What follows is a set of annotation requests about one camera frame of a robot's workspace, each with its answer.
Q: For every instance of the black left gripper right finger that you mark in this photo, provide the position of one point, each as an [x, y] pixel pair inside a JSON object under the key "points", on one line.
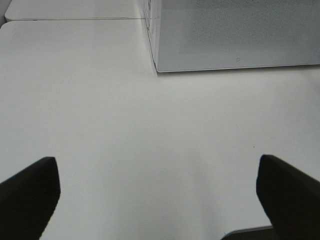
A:
{"points": [[290, 199]]}

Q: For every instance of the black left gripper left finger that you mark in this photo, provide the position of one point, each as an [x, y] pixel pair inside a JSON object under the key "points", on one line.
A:
{"points": [[28, 200]]}

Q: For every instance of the white microwave oven body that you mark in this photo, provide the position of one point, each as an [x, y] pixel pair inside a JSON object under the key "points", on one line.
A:
{"points": [[151, 12]]}

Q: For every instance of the white microwave door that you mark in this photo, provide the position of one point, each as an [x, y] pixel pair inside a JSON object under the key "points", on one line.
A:
{"points": [[198, 35]]}

